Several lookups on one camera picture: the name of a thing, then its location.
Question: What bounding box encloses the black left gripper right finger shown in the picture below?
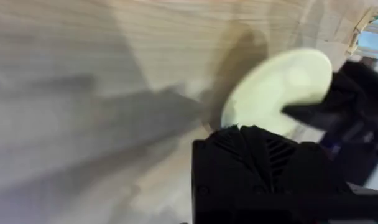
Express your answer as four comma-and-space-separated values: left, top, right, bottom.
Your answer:
240, 125, 352, 200

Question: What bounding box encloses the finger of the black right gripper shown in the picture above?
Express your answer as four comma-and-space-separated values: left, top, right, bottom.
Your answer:
330, 60, 378, 106
281, 101, 339, 131

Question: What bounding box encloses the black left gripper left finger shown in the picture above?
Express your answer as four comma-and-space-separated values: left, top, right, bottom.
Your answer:
191, 124, 274, 200

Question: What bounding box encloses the pale green plate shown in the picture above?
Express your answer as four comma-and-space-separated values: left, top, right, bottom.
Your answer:
220, 47, 333, 138

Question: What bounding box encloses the small pale peg rack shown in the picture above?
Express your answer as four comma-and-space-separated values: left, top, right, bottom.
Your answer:
346, 6, 378, 60

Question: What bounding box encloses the light blue plate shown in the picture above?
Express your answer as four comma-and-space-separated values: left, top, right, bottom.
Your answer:
357, 16, 378, 60

